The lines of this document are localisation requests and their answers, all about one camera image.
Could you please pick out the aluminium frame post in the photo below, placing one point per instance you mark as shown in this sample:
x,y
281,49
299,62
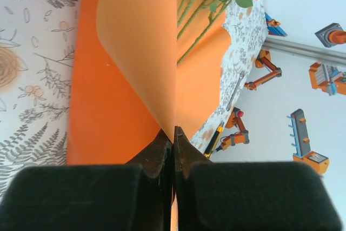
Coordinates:
x,y
311,51

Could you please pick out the floral print table mat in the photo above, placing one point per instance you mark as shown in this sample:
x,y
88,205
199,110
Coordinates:
x,y
40,93

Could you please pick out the silver open-end wrench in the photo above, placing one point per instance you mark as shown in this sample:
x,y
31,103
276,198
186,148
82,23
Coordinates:
x,y
237,86

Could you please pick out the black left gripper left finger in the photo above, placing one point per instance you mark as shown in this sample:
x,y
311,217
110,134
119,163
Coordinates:
x,y
81,198

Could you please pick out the orange wrapping paper sheet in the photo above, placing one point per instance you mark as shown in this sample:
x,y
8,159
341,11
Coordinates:
x,y
121,52

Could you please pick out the yellow black utility knife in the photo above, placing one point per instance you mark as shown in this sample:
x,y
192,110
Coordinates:
x,y
215,139

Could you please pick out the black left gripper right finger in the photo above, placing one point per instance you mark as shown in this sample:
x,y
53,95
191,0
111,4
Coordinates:
x,y
256,198

